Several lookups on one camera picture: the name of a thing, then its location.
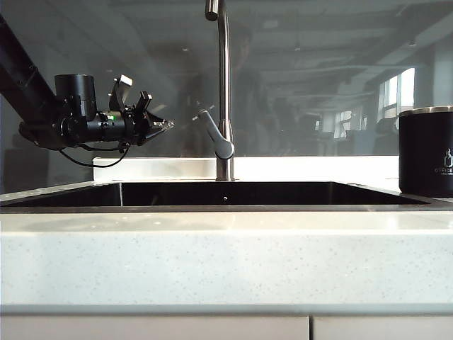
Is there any narrow beige cabinet door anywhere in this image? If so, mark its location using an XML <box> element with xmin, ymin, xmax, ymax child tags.
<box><xmin>312</xmin><ymin>316</ymin><xmax>453</xmax><ymax>340</ymax></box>

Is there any stainless steel gooseneck faucet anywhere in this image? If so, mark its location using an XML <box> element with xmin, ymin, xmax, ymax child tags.
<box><xmin>204</xmin><ymin>0</ymin><xmax>237</xmax><ymax>183</ymax></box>

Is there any black mug with steel rim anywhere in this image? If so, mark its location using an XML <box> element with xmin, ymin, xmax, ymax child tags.
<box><xmin>398</xmin><ymin>105</ymin><xmax>453</xmax><ymax>198</ymax></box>

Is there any wide beige cabinet door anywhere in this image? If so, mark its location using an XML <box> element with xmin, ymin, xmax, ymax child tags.
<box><xmin>0</xmin><ymin>316</ymin><xmax>311</xmax><ymax>340</ymax></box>

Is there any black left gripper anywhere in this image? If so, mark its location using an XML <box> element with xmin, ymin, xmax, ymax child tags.
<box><xmin>94</xmin><ymin>90</ymin><xmax>175</xmax><ymax>147</ymax></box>

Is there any white stone backsplash ledge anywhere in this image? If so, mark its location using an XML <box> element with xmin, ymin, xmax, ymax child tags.
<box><xmin>92</xmin><ymin>155</ymin><xmax>403</xmax><ymax>183</ymax></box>

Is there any thin black cable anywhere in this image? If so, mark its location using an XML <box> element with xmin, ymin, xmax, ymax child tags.
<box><xmin>57</xmin><ymin>140</ymin><xmax>130</xmax><ymax>169</ymax></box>

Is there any steel faucet lever handle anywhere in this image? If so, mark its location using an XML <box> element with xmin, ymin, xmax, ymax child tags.
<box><xmin>197</xmin><ymin>109</ymin><xmax>236</xmax><ymax>159</ymax></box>

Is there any dark stainless steel sink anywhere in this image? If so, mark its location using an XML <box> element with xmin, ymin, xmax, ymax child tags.
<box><xmin>0</xmin><ymin>181</ymin><xmax>440</xmax><ymax>214</ymax></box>

